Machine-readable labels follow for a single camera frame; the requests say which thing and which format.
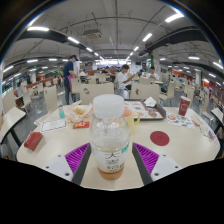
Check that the colourful printed leaflet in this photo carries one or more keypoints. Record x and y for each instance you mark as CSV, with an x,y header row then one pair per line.
x,y
180,120

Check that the beige chair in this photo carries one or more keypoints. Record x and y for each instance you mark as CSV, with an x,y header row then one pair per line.
x,y
96,91
145,92

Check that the red cardboard box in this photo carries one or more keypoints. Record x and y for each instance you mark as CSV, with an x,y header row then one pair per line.
x,y
32,140

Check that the red paper cup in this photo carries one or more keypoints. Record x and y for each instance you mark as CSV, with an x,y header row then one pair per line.
x,y
184,106

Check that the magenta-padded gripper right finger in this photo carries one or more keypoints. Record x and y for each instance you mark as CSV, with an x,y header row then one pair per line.
x,y
146,156

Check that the small clear teal bottle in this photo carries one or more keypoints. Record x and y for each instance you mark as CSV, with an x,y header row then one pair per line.
x,y
61,111

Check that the paper food wrapper with fries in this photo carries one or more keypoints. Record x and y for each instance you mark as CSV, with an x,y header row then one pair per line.
x,y
79,112

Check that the ceiling air conditioner unit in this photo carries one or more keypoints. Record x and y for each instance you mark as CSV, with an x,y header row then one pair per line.
x,y
92,34

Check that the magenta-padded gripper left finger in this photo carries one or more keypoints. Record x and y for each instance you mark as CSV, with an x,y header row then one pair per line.
x,y
77,156

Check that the clear white-capped drink bottle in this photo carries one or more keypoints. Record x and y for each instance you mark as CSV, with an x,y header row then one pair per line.
x,y
109,140

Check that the person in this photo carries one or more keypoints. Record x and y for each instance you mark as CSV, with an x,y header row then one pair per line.
x,y
123,78
22,88
69,78
152,74

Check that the group of ceiling lights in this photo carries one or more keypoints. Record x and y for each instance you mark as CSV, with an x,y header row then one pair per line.
x,y
37,29

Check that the flat round red coaster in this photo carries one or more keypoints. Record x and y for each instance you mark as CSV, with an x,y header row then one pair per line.
x,y
159,138

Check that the thin red packet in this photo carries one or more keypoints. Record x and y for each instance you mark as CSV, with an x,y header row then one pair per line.
x,y
195,122

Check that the small red sauce packet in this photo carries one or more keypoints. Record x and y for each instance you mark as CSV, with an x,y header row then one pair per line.
x,y
81,125

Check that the group of beige chairs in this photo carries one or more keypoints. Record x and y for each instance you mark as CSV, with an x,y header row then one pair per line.
x,y
50,98

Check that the clear printed packet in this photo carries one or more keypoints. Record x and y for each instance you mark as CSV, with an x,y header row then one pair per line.
x,y
208,132

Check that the white printed paper card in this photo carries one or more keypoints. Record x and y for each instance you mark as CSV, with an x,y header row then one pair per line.
x,y
53,125

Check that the dark tray with menu paper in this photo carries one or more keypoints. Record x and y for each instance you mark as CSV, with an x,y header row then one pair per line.
x,y
146,112

